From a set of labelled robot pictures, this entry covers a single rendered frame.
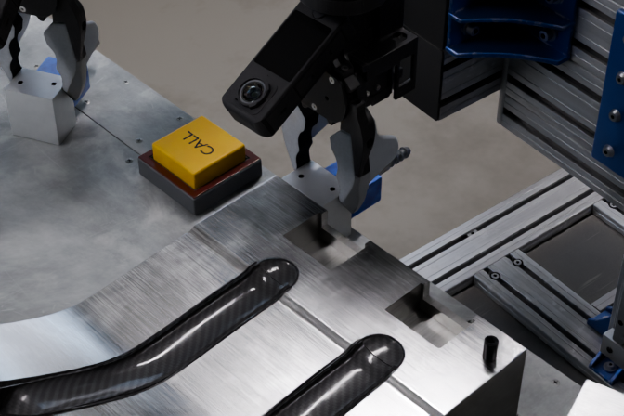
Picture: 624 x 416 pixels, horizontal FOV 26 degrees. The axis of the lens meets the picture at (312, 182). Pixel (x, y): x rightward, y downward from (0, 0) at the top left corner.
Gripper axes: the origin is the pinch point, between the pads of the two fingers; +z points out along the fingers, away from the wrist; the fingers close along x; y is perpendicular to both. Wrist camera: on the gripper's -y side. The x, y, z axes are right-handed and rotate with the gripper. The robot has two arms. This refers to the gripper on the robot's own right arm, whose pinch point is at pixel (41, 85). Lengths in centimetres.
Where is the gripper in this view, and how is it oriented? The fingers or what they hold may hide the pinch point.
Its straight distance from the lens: 127.9
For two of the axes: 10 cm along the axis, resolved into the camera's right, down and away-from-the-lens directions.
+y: 3.3, -6.2, 7.1
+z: 0.0, 7.6, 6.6
